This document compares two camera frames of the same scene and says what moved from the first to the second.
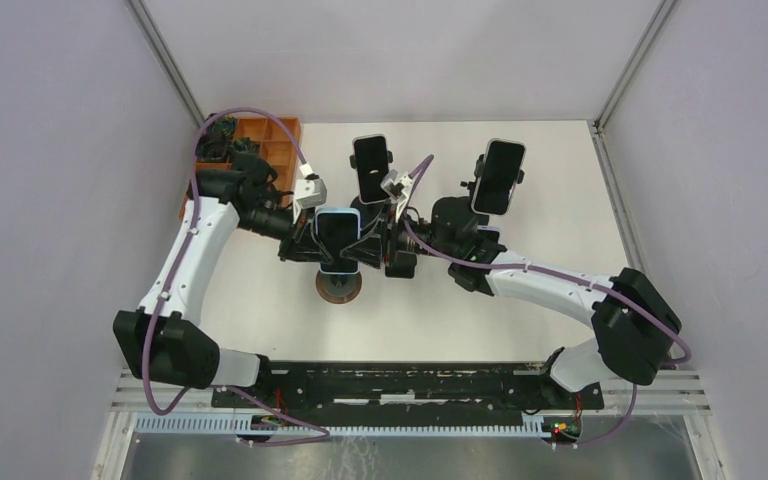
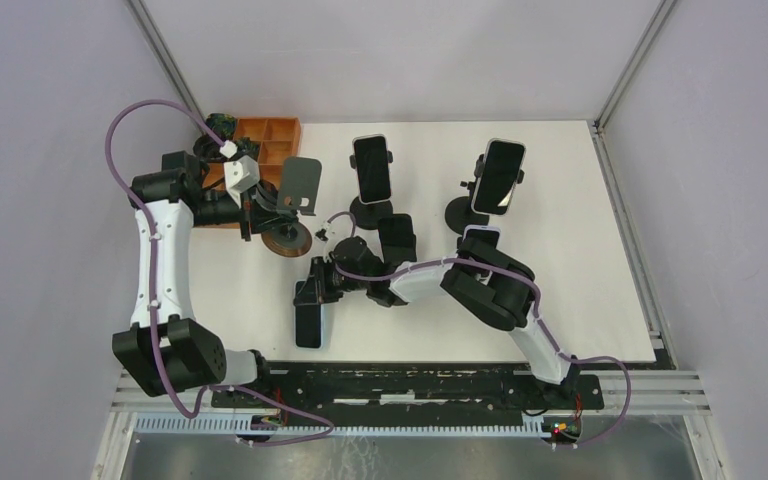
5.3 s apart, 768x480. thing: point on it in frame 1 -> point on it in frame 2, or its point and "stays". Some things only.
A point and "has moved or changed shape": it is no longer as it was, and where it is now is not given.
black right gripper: (368, 250) -> (315, 289)
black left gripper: (302, 245) -> (265, 214)
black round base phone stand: (370, 214) stays
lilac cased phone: (489, 233) stays
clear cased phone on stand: (372, 161) stays
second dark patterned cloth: (215, 140) stays
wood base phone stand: (338, 289) has moved or changed shape
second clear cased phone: (498, 176) stays
